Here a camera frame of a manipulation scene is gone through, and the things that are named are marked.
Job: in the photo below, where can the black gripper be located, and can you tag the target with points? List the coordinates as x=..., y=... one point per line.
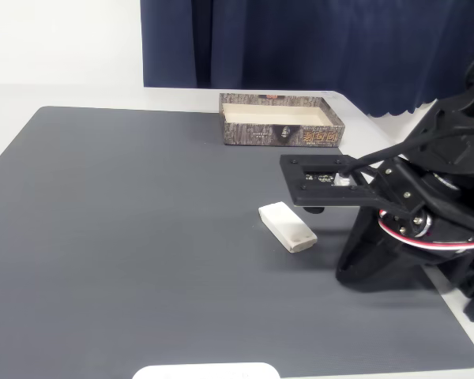
x=364, y=241

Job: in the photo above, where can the white eraser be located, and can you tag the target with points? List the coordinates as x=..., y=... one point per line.
x=284, y=225

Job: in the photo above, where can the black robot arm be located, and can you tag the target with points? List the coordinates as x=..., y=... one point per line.
x=446, y=118

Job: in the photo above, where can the bark-pattern cardboard box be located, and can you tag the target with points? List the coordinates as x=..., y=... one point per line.
x=260, y=134

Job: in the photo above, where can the white rounded device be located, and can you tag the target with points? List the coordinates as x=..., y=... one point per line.
x=205, y=372

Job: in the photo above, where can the navy blue curtain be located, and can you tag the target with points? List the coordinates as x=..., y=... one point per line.
x=300, y=39

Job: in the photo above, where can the grey table mat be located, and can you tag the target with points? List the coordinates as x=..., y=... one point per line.
x=102, y=237

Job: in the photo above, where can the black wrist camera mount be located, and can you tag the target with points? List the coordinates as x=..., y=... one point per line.
x=320, y=195

